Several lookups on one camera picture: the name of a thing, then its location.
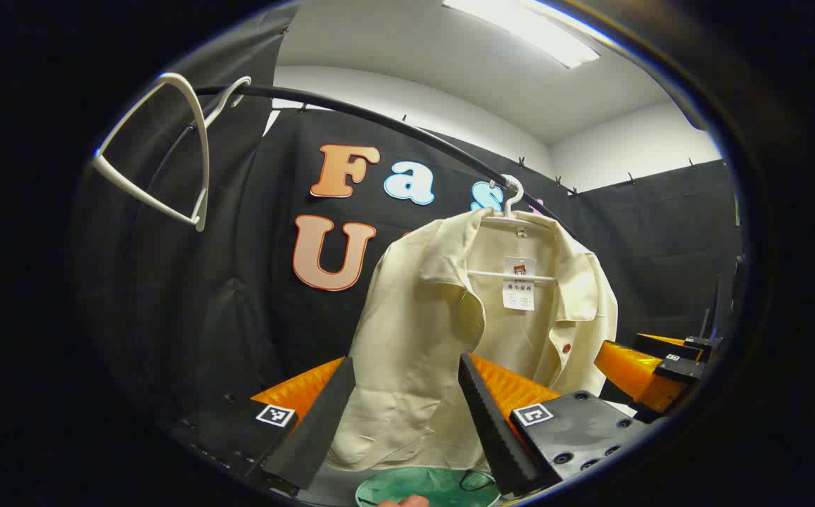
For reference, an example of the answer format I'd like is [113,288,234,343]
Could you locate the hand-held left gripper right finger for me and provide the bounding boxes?
[458,353,653,499]

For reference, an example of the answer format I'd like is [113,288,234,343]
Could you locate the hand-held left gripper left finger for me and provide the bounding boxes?
[165,356,356,497]

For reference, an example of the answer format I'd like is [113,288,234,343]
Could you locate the green laundry hamper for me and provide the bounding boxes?
[355,465,503,507]

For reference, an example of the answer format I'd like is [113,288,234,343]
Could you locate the cream button shirt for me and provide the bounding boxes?
[327,208,619,472]

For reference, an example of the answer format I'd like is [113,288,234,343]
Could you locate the white ribbed clothes hanger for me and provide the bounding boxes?
[465,174,560,284]

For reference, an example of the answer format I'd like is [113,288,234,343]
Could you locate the white empty clothes hanger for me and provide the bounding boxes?
[92,72,252,233]

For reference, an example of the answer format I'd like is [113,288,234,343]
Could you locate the black clothes rack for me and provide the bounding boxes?
[193,83,581,242]

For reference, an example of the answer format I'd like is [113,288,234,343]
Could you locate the black backdrop cloth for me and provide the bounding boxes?
[70,4,745,451]

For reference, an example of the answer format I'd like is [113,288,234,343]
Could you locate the ceiling light panel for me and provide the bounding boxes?
[443,0,602,70]

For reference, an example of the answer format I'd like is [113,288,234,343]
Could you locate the thin black wire loop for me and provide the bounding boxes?
[458,469,497,492]

